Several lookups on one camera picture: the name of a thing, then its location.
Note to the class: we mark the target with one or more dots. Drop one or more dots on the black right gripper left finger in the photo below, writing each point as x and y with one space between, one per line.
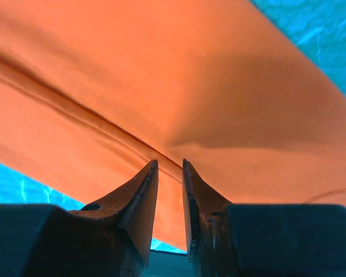
110 236

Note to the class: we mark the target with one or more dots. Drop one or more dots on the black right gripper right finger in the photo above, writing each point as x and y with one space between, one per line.
227 239

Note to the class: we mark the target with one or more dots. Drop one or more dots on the orange t-shirt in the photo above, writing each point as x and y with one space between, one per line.
91 91

